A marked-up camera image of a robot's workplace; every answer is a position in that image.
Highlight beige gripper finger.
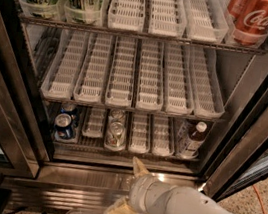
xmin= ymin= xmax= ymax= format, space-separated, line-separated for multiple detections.
xmin=132 ymin=157 xmax=150 ymax=179
xmin=104 ymin=196 xmax=135 ymax=214

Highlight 7up can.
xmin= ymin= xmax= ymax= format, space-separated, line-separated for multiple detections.
xmin=105 ymin=120 xmax=126 ymax=151
xmin=109 ymin=109 xmax=126 ymax=125

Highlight shelf empty tray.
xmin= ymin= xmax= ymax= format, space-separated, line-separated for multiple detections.
xmin=152 ymin=115 xmax=174 ymax=157
xmin=82 ymin=107 xmax=106 ymax=139
xmin=128 ymin=113 xmax=151 ymax=154

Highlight shelf clear tray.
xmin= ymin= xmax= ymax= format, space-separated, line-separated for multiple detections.
xmin=107 ymin=0 xmax=146 ymax=32
xmin=135 ymin=39 xmax=164 ymax=111
xmin=148 ymin=0 xmax=187 ymax=38
xmin=105 ymin=36 xmax=138 ymax=107
xmin=183 ymin=0 xmax=229 ymax=43
xmin=163 ymin=43 xmax=193 ymax=115
xmin=73 ymin=33 xmax=114 ymax=103
xmin=41 ymin=29 xmax=89 ymax=101
xmin=189 ymin=47 xmax=225 ymax=119

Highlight front blue pepsi can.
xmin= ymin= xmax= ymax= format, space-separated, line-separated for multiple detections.
xmin=54 ymin=113 xmax=74 ymax=140

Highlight blue pepsi can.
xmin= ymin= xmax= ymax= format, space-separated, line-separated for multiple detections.
xmin=60 ymin=103 xmax=79 ymax=123
xmin=54 ymin=113 xmax=74 ymax=140

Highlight stainless steel fridge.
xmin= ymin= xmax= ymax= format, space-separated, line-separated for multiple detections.
xmin=0 ymin=0 xmax=268 ymax=212

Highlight rear blue pepsi can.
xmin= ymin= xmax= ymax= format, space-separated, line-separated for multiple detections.
xmin=60 ymin=103 xmax=79 ymax=123

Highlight open fridge door right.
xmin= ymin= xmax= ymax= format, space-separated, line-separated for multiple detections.
xmin=200 ymin=12 xmax=268 ymax=210

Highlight front red coca-cola can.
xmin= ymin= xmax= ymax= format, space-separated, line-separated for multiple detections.
xmin=233 ymin=0 xmax=268 ymax=46

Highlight red coca-cola can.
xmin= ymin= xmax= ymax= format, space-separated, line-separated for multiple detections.
xmin=227 ymin=0 xmax=247 ymax=19
xmin=233 ymin=0 xmax=268 ymax=46

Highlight rear red coca-cola can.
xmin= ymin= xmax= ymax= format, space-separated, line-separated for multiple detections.
xmin=227 ymin=0 xmax=247 ymax=19

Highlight brown tea bottle white cap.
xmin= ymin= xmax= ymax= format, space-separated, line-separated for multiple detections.
xmin=179 ymin=121 xmax=208 ymax=159

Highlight bottom wire shelf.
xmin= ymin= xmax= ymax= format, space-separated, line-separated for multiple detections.
xmin=53 ymin=141 xmax=194 ymax=165

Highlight wire shelf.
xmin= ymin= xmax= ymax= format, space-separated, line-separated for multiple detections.
xmin=41 ymin=94 xmax=226 ymax=123
xmin=19 ymin=13 xmax=268 ymax=55
xmin=53 ymin=141 xmax=194 ymax=165

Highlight middle wire shelf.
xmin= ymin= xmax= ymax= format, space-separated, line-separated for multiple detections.
xmin=41 ymin=94 xmax=226 ymax=123

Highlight orange cable on floor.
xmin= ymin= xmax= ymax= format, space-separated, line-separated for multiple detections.
xmin=248 ymin=184 xmax=268 ymax=214

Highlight top wire shelf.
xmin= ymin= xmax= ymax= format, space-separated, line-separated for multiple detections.
xmin=19 ymin=13 xmax=268 ymax=55

